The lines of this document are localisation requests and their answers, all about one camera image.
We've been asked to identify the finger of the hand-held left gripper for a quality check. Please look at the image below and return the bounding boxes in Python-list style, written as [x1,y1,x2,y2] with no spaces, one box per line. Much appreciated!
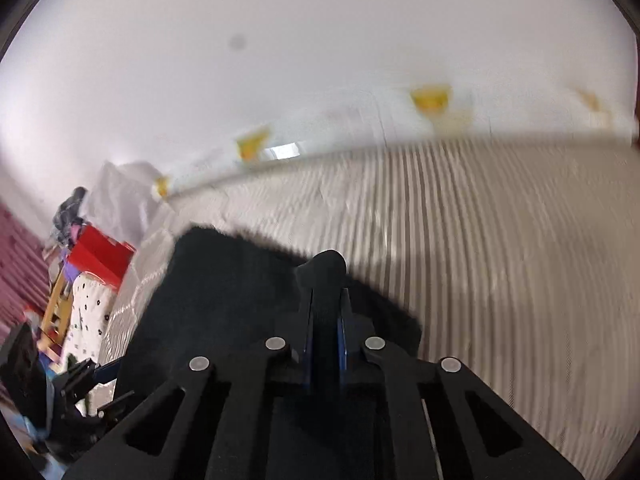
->
[61,357,125,397]
[96,391,137,422]

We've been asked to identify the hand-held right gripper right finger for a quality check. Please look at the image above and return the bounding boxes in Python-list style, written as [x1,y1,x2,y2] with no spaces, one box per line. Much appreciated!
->
[339,287,586,480]

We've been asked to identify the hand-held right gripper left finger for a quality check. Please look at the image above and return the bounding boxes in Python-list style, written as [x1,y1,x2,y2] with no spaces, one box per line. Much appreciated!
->
[62,287,316,480]

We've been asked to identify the black garment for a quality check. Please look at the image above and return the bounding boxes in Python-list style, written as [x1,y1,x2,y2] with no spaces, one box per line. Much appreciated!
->
[115,225,426,413]

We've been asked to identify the dark patterned clothes pile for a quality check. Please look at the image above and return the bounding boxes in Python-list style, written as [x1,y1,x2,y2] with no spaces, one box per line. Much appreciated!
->
[50,186,89,247]

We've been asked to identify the white dotted blanket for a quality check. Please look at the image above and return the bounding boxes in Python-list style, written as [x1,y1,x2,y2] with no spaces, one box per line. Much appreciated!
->
[62,270,122,367]

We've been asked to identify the pink curtain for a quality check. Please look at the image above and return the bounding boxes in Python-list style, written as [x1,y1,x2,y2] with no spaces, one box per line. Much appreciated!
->
[0,200,67,342]

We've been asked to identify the red bag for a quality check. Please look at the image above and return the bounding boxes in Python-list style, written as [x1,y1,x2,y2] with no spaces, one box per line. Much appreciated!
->
[66,224,137,289]

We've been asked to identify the white plastic bag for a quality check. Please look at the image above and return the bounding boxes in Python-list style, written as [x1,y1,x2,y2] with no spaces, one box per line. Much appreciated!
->
[82,160,177,242]

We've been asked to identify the white yellow printed bed bumper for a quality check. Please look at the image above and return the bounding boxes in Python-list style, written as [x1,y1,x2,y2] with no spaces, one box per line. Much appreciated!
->
[150,81,640,202]

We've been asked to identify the yellow wooden crib rail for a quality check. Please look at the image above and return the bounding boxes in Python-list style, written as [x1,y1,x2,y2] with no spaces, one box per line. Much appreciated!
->
[39,264,77,352]

